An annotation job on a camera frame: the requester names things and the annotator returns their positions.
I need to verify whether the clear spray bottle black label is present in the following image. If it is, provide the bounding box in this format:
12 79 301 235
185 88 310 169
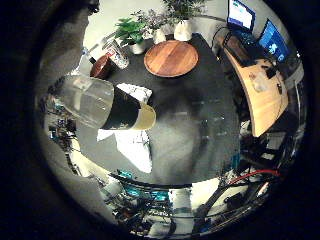
49 74 158 132

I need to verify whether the green plant in white pot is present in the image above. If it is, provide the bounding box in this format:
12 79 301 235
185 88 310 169
114 17 148 56

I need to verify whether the patterned cup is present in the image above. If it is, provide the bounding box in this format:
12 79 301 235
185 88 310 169
104 39 130 70

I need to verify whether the red cable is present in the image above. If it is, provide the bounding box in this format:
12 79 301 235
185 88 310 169
229 168 282 187

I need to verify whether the white checked cloth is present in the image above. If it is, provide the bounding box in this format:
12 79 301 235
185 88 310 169
95 82 155 175

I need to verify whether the brown wooden bowl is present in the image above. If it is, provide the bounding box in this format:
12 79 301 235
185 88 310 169
89 54 115 81

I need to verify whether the wooden desk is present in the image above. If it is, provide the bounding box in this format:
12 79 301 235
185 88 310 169
222 39 290 138

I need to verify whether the tall plant in white pot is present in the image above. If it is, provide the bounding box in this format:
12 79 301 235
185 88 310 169
162 0 208 43

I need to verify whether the computer monitor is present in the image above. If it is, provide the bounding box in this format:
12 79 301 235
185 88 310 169
257 19 291 64

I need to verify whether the purple plant in white pot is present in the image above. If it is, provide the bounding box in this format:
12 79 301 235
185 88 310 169
132 9 168 45

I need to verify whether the round wooden tray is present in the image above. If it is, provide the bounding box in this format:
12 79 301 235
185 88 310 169
143 39 200 79

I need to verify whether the open laptop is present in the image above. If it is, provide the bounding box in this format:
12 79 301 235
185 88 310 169
226 0 258 36

